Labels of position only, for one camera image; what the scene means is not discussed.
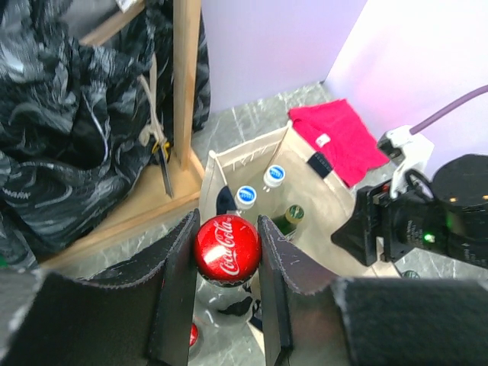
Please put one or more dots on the wooden clothes rack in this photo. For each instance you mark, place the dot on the wooden clothes rack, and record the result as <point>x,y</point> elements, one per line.
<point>148,205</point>

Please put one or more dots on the pink folded t-shirt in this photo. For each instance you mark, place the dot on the pink folded t-shirt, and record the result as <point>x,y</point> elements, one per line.
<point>336,130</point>

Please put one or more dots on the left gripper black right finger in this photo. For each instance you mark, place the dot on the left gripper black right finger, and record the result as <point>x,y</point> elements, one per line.
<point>395,321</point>

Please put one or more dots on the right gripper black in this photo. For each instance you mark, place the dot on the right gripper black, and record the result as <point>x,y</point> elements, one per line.
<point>381,227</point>

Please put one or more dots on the green Perrier bottle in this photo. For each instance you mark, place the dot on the green Perrier bottle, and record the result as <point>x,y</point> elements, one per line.
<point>288,222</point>

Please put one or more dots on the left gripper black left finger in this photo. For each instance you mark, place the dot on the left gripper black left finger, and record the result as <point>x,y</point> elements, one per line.
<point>137,312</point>

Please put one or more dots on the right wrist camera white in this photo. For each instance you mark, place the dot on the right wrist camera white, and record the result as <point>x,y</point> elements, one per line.
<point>407,151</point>

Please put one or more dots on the Coca-Cola glass bottle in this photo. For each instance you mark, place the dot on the Coca-Cola glass bottle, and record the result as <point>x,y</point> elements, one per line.
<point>227,252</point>
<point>194,335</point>

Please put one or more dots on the cream canvas tote bag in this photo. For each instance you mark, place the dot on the cream canvas tote bag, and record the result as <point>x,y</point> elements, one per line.
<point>297,190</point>

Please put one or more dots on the dark patterned hanging shirt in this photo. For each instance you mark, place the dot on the dark patterned hanging shirt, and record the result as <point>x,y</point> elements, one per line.
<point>71,120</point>

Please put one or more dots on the clear Chang soda bottle right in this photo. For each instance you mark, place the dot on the clear Chang soda bottle right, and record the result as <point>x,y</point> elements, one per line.
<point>410,274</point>

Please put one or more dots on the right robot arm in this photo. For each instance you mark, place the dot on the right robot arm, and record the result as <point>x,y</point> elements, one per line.
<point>446,215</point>

